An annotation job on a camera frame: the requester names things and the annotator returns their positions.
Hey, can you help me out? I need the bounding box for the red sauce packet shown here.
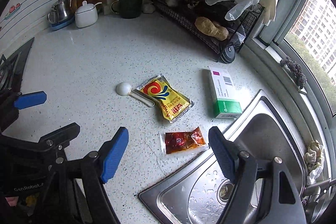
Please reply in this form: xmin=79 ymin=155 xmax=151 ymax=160
xmin=160 ymin=127 xmax=209 ymax=155

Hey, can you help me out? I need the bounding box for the yellow yeast packet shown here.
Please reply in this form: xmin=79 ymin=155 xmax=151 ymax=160
xmin=136 ymin=73 xmax=194 ymax=123

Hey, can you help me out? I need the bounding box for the person's left hand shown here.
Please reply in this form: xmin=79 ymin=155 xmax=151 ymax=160
xmin=6 ymin=197 xmax=18 ymax=206

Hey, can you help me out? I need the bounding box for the black gas stove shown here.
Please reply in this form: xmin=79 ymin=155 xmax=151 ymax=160
xmin=0 ymin=38 xmax=35 ymax=92

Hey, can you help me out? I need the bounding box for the white green medicine box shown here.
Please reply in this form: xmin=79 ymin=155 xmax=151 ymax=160
xmin=209 ymin=66 xmax=243 ymax=119

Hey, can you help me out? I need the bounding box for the stainless steel sink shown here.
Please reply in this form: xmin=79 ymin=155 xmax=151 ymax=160
xmin=138 ymin=89 xmax=326 ymax=224

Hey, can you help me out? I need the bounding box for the white spoon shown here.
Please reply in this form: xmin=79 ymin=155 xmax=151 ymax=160
xmin=116 ymin=82 xmax=155 ymax=107

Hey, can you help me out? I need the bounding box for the crumpled rag by sink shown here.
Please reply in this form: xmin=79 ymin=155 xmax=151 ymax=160
xmin=303 ymin=140 xmax=325 ymax=185

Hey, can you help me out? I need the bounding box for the small steel teapot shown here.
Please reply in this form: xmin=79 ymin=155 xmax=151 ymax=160
xmin=47 ymin=0 xmax=75 ymax=31

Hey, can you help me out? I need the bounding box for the black round timer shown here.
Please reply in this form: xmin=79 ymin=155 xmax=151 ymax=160
xmin=220 ymin=45 xmax=236 ymax=64

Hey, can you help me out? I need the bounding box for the dried purple flower bunch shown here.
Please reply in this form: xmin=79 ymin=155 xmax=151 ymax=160
xmin=280 ymin=56 xmax=307 ymax=90

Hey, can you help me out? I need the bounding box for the white sugar pot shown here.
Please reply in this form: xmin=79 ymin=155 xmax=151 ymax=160
xmin=75 ymin=1 xmax=101 ymax=28

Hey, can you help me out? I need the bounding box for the ginger root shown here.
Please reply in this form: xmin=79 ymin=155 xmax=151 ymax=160
xmin=195 ymin=17 xmax=229 ymax=41

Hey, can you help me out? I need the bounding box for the dark utensil mug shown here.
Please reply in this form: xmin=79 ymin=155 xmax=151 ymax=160
xmin=110 ymin=0 xmax=143 ymax=19

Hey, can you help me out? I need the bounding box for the garlic bulb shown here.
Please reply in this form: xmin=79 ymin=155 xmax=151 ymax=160
xmin=142 ymin=3 xmax=155 ymax=14

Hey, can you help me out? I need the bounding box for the cream hanging rubber glove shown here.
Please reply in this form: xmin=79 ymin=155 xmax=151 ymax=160
xmin=259 ymin=0 xmax=278 ymax=26

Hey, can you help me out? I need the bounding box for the black wire rack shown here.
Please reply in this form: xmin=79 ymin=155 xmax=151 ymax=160
xmin=153 ymin=0 xmax=264 ymax=61

